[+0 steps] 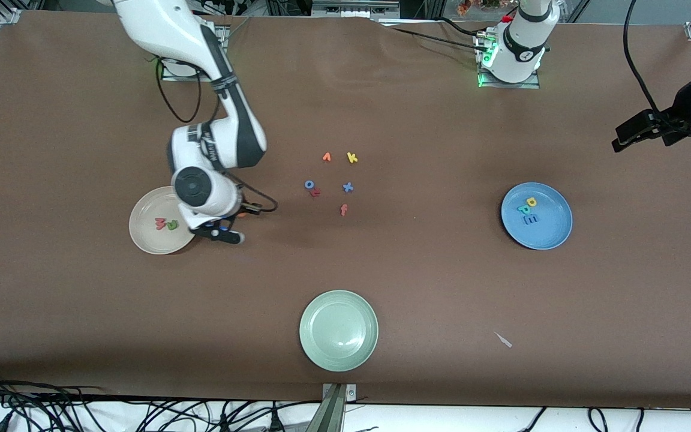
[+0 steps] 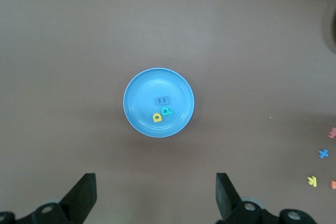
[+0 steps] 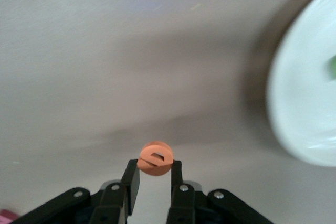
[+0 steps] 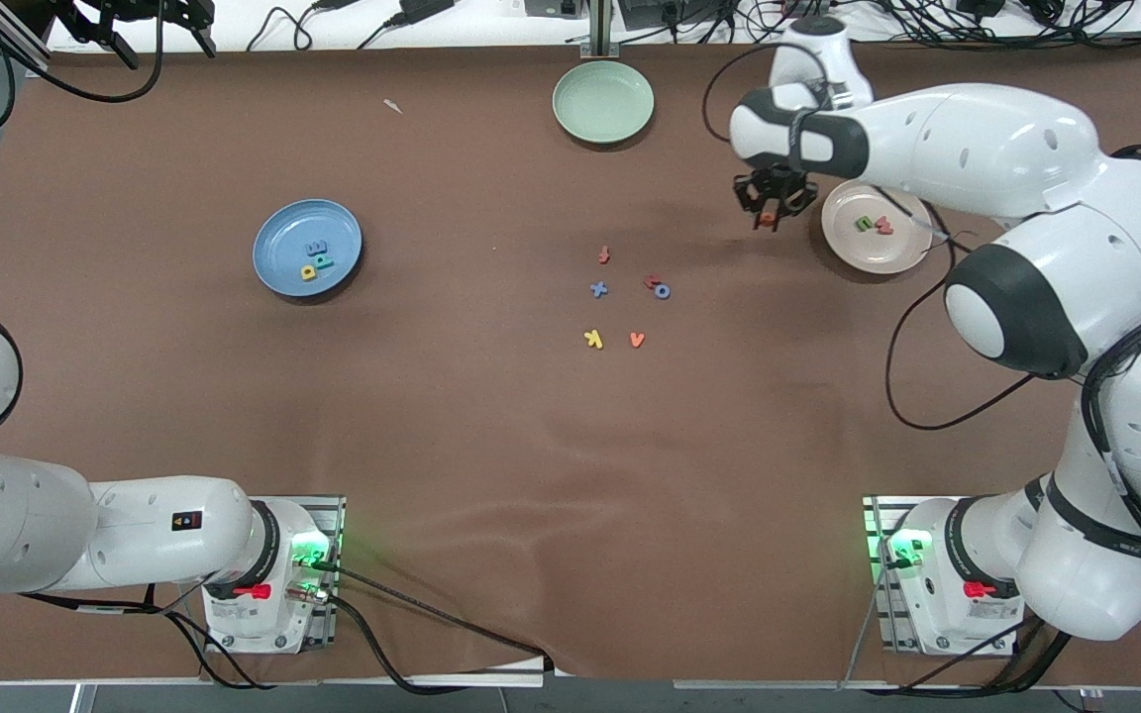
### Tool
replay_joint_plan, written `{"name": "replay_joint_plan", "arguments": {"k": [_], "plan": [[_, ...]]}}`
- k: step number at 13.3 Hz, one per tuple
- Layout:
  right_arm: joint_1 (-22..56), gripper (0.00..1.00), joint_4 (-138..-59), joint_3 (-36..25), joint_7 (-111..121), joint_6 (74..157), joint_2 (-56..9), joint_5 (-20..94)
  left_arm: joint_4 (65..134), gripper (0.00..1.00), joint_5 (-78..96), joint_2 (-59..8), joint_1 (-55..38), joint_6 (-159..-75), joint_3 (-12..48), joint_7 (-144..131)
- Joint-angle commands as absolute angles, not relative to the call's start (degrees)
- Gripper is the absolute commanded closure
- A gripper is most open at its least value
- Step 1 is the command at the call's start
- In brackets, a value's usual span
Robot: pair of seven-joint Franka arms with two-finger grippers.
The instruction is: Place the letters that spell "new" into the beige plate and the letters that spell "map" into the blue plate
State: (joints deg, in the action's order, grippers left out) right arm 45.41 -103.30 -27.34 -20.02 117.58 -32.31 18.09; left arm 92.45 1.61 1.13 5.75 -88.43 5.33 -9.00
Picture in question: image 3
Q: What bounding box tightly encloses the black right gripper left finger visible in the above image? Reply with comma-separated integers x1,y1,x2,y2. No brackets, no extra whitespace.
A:
15,158,141,224

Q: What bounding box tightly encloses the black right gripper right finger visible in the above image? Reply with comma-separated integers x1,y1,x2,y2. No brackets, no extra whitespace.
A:
167,160,274,224

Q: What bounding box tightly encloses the orange foam letter e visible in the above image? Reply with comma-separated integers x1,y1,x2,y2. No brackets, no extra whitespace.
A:
138,141,174,177

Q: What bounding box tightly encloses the green foam letter u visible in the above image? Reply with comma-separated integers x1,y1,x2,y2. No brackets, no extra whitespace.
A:
326,55,336,82

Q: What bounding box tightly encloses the red foam letter r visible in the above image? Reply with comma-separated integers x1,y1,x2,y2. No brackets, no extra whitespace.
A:
0,209,19,224

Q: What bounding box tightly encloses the beige round plate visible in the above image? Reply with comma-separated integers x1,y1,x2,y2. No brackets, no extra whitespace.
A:
266,0,336,167

